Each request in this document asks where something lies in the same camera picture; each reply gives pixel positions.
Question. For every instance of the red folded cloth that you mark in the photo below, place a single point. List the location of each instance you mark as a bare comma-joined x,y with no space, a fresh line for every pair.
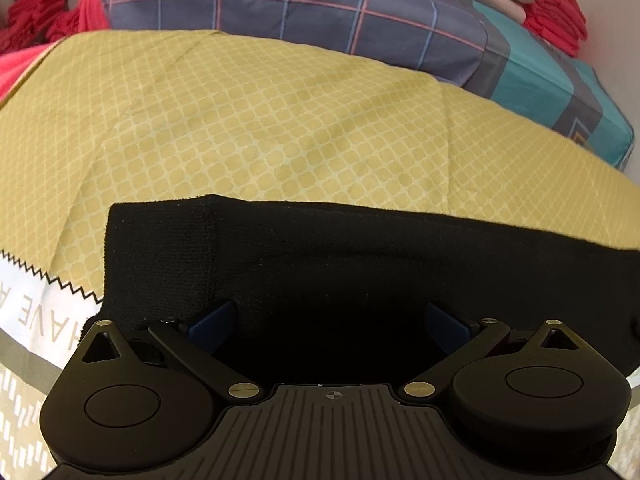
555,20

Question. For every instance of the plaid and teal pillow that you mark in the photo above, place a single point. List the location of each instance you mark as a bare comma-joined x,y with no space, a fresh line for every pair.
310,5

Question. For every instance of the yellow and white printed bedsheet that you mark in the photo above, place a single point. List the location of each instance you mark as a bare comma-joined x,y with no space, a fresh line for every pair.
275,125

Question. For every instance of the black pants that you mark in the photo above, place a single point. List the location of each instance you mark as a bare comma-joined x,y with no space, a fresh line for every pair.
350,270

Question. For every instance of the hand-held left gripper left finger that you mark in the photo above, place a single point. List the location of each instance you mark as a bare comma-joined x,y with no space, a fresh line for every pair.
212,330

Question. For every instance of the red knitted cloth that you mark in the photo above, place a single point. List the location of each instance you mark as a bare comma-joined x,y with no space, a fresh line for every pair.
40,15

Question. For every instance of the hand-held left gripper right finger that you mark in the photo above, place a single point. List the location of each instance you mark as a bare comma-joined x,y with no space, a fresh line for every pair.
447,330

